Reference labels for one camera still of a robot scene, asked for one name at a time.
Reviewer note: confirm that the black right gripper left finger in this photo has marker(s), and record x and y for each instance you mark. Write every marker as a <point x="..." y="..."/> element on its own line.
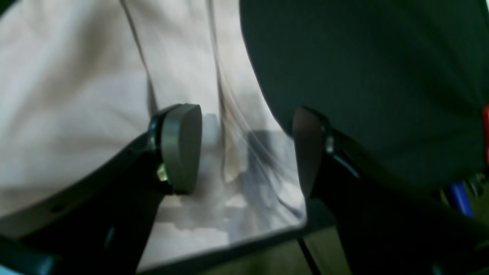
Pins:
<point x="101" y="224"/>

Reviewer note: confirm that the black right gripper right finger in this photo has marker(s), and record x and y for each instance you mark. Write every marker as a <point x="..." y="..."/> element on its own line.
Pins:
<point x="386" y="226"/>

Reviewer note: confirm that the pink T-shirt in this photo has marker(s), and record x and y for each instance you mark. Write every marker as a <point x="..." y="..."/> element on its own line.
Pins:
<point x="78" y="81"/>

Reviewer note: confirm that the black table cloth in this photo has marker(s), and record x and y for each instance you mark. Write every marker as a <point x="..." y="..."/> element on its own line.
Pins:
<point x="406" y="79"/>

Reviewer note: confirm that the red black clamp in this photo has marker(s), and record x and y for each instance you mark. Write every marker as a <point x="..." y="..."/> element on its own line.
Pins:
<point x="485" y="120"/>

